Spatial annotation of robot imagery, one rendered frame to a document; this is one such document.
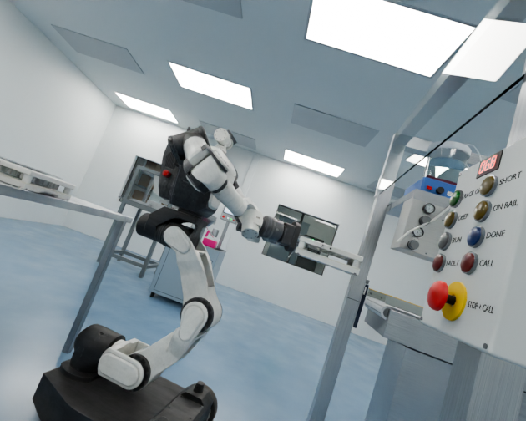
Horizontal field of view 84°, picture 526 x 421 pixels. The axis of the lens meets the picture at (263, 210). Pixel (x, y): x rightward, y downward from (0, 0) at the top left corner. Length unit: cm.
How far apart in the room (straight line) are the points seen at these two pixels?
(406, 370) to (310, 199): 528
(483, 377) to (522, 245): 20
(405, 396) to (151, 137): 663
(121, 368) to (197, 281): 45
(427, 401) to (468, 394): 81
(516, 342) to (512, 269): 7
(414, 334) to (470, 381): 70
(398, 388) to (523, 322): 93
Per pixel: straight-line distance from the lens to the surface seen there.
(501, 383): 55
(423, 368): 131
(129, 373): 143
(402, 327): 121
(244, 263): 617
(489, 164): 52
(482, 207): 47
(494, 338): 40
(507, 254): 42
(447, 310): 48
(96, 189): 731
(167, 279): 362
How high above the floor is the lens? 92
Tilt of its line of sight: 8 degrees up
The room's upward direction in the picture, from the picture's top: 20 degrees clockwise
